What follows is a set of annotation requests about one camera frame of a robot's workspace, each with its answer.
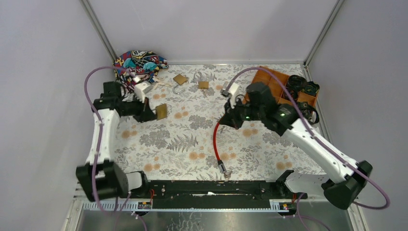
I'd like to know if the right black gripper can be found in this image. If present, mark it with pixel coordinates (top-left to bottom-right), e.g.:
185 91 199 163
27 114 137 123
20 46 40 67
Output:
218 95 263 130

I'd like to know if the small brass padlock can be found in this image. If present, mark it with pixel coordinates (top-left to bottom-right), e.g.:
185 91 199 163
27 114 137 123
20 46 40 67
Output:
194 72 209 90

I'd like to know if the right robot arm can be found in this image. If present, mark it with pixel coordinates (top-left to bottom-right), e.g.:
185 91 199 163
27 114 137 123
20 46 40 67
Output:
219 82 372 210

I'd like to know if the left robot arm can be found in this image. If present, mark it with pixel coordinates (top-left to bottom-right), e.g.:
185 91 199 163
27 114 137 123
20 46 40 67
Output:
76 81 157 202

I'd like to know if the floral table mat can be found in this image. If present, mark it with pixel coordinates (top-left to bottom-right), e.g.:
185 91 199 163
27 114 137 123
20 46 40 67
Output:
113 64 324 180

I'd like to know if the open brass padlock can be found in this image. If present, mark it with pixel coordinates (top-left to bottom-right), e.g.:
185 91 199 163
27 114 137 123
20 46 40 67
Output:
172 74 188 95

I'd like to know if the colourful patterned cloth bag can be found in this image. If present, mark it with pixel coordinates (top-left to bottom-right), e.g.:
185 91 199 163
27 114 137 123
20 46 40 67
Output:
113 50 169 92

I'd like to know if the orange compartment tray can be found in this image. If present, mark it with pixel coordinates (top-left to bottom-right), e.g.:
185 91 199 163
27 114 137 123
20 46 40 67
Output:
252 66 320 108

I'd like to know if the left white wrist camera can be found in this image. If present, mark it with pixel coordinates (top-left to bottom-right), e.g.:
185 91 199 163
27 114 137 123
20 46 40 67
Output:
133 77 153 102

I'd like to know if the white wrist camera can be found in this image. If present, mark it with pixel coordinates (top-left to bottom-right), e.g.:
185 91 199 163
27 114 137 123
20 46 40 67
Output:
220 82 239 109
133 77 153 102

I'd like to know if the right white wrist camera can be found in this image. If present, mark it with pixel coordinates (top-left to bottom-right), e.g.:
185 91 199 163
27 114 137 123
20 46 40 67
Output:
220 82 239 109

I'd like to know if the red cable lock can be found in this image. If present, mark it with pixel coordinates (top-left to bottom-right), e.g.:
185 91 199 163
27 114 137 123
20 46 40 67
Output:
212 121 234 179

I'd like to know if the black coiled strap middle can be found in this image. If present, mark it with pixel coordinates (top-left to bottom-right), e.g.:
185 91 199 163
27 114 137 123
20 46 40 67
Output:
281 87 300 102

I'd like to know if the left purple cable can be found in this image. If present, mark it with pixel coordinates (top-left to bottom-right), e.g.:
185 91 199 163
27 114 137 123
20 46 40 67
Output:
84 66 142 231

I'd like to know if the purple cable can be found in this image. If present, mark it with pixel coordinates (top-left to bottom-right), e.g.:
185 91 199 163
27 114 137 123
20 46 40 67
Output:
84 66 142 231
225 67 392 231

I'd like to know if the black patterned strap bundle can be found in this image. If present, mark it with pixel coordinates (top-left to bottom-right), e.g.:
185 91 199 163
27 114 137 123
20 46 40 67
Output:
296 101 320 126

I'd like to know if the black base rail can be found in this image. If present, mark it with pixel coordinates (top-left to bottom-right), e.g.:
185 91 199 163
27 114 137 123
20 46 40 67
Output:
130 180 307 210

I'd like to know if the dark green coiled strap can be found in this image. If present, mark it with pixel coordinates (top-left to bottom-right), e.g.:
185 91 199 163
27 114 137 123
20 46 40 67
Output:
303 81 320 97

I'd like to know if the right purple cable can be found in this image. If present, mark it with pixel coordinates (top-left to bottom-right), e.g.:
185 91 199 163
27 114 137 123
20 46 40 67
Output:
225 67 392 231

